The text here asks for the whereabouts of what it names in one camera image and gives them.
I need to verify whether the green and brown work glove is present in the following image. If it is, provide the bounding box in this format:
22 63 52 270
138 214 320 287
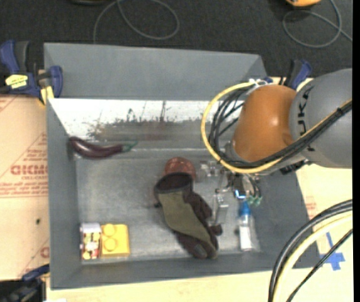
153 172 223 260

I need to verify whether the brown cardboard board red print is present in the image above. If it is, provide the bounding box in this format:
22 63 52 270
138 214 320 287
0 93 353 283

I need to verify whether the red and white small box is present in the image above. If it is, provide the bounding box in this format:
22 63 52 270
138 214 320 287
79 222 103 261

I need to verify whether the purple toy eggplant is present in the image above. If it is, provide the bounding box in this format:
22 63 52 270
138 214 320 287
69 137 138 160

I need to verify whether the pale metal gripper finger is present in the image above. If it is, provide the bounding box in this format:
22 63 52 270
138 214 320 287
213 194 230 228
200 160 222 179

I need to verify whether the red-brown ball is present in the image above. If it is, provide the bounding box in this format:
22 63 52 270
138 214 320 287
164 157 197 182

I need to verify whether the clear plastic bottle blue cap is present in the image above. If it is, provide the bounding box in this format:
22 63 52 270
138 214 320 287
237 199 258 252

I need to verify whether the grey metal bin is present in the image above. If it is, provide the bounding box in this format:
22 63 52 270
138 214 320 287
43 42 321 289

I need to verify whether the yellow block with round studs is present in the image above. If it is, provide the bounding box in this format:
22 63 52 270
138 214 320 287
100 223 132 258

